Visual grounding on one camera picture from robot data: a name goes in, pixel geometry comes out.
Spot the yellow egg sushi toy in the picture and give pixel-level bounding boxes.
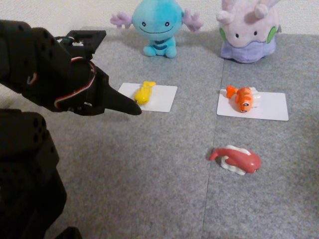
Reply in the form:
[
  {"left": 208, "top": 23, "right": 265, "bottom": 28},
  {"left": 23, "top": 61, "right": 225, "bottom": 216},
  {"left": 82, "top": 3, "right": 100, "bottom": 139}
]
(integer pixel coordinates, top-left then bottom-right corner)
[{"left": 134, "top": 80, "right": 157, "bottom": 105}]

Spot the orange shrimp sushi toy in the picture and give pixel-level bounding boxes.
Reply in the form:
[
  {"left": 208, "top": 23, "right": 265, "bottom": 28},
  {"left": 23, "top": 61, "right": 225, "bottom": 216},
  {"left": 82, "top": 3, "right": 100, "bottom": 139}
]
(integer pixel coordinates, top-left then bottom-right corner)
[{"left": 226, "top": 85, "right": 262, "bottom": 114}]

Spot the blue Wooper plush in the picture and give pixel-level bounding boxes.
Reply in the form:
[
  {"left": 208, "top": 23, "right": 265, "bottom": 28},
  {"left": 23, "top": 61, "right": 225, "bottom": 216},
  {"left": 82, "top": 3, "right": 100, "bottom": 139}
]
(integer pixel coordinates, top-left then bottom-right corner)
[{"left": 111, "top": 0, "right": 204, "bottom": 58}]

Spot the red tuna sushi toy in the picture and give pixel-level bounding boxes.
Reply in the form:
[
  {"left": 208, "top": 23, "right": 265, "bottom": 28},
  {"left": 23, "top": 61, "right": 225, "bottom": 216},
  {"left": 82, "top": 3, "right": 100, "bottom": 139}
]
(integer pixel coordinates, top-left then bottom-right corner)
[{"left": 209, "top": 144, "right": 263, "bottom": 175}]

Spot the purple Goomy plush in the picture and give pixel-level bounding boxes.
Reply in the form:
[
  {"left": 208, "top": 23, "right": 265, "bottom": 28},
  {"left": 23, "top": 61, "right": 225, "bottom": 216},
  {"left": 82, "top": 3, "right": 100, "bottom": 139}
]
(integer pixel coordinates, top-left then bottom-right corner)
[{"left": 215, "top": 0, "right": 282, "bottom": 64}]

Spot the white card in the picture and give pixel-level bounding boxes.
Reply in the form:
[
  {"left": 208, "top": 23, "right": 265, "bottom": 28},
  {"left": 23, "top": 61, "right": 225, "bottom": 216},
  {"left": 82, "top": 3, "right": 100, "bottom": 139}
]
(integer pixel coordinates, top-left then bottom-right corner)
[
  {"left": 216, "top": 89, "right": 289, "bottom": 122},
  {"left": 117, "top": 83, "right": 178, "bottom": 113}
]

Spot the grey carpet tile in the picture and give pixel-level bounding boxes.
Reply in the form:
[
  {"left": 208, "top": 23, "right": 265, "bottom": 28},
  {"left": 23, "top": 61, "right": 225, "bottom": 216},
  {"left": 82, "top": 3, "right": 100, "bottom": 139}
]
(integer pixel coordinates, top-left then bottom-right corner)
[
  {"left": 0, "top": 26, "right": 226, "bottom": 239},
  {"left": 203, "top": 32, "right": 319, "bottom": 239}
]

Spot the red white black servo wire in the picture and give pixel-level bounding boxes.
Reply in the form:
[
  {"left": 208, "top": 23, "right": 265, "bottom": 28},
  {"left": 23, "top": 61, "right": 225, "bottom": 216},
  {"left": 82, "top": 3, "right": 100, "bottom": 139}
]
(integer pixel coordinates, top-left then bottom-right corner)
[{"left": 26, "top": 57, "right": 97, "bottom": 110}]

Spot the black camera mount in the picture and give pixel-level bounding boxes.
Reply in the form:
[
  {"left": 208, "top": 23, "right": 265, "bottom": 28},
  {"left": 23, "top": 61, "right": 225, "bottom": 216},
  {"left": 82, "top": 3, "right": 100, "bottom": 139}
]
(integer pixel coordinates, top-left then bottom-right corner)
[{"left": 56, "top": 30, "right": 107, "bottom": 60}]

